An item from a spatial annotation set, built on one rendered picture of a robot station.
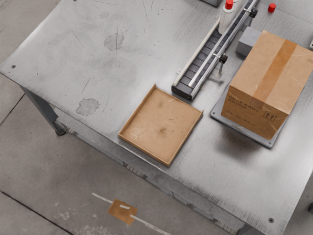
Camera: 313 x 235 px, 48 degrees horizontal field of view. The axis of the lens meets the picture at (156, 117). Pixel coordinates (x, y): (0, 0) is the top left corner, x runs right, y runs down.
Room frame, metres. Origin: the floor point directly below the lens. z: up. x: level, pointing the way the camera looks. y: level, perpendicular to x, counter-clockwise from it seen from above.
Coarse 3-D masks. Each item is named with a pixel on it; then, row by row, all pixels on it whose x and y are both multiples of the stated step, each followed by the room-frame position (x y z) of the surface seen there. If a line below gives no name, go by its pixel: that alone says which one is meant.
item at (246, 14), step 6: (252, 6) 1.22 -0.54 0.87; (246, 12) 1.17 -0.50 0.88; (240, 24) 1.11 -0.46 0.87; (234, 30) 1.07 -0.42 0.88; (228, 42) 1.01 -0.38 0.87; (222, 48) 0.97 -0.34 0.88; (216, 60) 0.91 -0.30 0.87; (210, 66) 0.88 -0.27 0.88; (180, 72) 0.86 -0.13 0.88; (210, 72) 0.87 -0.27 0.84; (204, 78) 0.83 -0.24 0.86; (198, 84) 0.79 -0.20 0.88; (174, 90) 0.78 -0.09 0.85; (186, 96) 0.74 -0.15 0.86; (192, 96) 0.73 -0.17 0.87
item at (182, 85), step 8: (240, 16) 1.15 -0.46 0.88; (216, 32) 1.07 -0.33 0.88; (208, 40) 1.02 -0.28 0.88; (216, 40) 1.02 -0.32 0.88; (224, 40) 1.02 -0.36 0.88; (208, 48) 0.97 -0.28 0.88; (200, 56) 0.93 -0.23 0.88; (192, 64) 0.89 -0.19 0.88; (200, 64) 0.89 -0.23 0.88; (208, 64) 0.89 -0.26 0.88; (192, 72) 0.85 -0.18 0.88; (184, 80) 0.81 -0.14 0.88; (176, 88) 0.78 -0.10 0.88; (184, 88) 0.77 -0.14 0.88; (192, 88) 0.77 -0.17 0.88
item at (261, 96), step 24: (264, 48) 0.79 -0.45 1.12; (288, 48) 0.77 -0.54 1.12; (240, 72) 0.69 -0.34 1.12; (264, 72) 0.68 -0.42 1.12; (288, 72) 0.67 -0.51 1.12; (240, 96) 0.60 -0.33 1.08; (264, 96) 0.58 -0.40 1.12; (288, 96) 0.57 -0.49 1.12; (240, 120) 0.58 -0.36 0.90; (264, 120) 0.53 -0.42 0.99
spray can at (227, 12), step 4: (228, 0) 1.07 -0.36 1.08; (232, 0) 1.07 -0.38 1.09; (228, 4) 1.06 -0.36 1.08; (232, 4) 1.06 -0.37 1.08; (224, 8) 1.07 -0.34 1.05; (228, 8) 1.05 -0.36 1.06; (232, 8) 1.06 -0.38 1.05; (224, 12) 1.05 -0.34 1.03; (228, 12) 1.05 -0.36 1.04; (232, 12) 1.05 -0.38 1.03; (224, 16) 1.05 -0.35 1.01; (228, 16) 1.04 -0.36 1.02; (220, 20) 1.07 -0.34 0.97; (224, 20) 1.05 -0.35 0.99; (228, 20) 1.04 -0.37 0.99; (220, 24) 1.06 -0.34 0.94; (224, 24) 1.05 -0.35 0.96; (228, 24) 1.05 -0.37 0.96; (220, 28) 1.06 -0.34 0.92; (224, 28) 1.05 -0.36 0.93; (220, 32) 1.05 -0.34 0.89; (228, 32) 1.06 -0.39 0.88
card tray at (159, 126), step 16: (160, 96) 0.77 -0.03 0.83; (144, 112) 0.69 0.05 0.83; (160, 112) 0.68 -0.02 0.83; (176, 112) 0.68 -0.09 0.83; (192, 112) 0.67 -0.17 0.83; (128, 128) 0.62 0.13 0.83; (144, 128) 0.61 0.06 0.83; (160, 128) 0.60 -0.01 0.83; (176, 128) 0.60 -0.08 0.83; (192, 128) 0.59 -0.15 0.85; (144, 144) 0.54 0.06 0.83; (160, 144) 0.53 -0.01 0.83; (176, 144) 0.52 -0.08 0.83; (160, 160) 0.45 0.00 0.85
